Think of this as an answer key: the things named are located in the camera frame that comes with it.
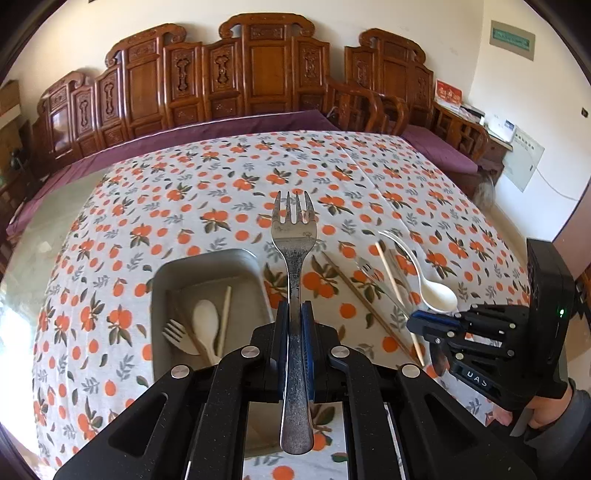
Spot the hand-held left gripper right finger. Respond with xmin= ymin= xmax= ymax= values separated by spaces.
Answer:
xmin=300 ymin=301 xmax=539 ymax=480

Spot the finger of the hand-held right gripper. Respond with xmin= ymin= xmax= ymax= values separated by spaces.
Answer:
xmin=406 ymin=320 xmax=467 ymax=347
xmin=410 ymin=309 xmax=490 ymax=329

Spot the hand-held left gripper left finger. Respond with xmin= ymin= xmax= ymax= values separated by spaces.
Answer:
xmin=53 ymin=300 xmax=290 ymax=480

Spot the light wooden chopstick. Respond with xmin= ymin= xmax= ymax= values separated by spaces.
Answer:
xmin=375 ymin=240 xmax=424 ymax=368
xmin=217 ymin=285 xmax=232 ymax=357

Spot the beige plastic spoon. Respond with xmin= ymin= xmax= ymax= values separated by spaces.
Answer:
xmin=191 ymin=299 xmax=223 ymax=366

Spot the metal fork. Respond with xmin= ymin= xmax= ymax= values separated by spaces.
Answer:
xmin=270 ymin=190 xmax=319 ymax=455

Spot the rectangular metal tray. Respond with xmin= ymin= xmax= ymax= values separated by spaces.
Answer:
xmin=150 ymin=248 xmax=283 ymax=459

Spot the beige plastic fork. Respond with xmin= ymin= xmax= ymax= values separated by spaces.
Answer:
xmin=161 ymin=318 xmax=202 ymax=356

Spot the person's right hand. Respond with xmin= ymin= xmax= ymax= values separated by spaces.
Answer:
xmin=490 ymin=384 xmax=578 ymax=431

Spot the white plastic spoon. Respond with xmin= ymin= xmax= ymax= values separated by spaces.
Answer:
xmin=378 ymin=230 xmax=459 ymax=313

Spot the clear plastic fork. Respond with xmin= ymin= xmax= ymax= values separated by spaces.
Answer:
xmin=355 ymin=257 xmax=413 ymax=320

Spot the brown wooden door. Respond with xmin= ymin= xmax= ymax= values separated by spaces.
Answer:
xmin=551 ymin=185 xmax=591 ymax=260

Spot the grey fluffy duster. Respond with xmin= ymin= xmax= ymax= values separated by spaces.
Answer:
xmin=471 ymin=173 xmax=500 ymax=209

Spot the purple armchair cushion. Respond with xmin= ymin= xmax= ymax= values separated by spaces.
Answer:
xmin=402 ymin=124 xmax=479 ymax=174

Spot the wooden side table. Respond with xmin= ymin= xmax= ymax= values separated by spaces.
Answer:
xmin=433 ymin=102 xmax=513 ymax=172

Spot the orange print tablecloth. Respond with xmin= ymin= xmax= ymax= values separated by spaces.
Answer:
xmin=30 ymin=129 xmax=533 ymax=480

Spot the red card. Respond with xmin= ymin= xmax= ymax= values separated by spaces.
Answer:
xmin=435 ymin=80 xmax=463 ymax=110

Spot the purple sofa cushion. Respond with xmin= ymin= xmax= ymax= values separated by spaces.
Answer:
xmin=7 ymin=110 xmax=352 ymax=232

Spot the carved wooden armchair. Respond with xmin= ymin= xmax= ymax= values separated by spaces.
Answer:
xmin=325 ymin=28 xmax=491 ymax=186

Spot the carved wooden sofa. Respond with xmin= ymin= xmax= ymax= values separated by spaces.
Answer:
xmin=0 ymin=13 xmax=389 ymax=241

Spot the brown cardboard box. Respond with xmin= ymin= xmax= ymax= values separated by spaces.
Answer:
xmin=0 ymin=80 xmax=22 ymax=116

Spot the white wall cable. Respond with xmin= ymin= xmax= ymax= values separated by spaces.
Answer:
xmin=536 ymin=168 xmax=581 ymax=202

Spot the grey wall panel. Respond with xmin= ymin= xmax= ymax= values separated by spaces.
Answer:
xmin=501 ymin=124 xmax=546 ymax=193

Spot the green wall sign box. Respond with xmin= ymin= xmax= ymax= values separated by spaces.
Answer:
xmin=489 ymin=19 xmax=537 ymax=61

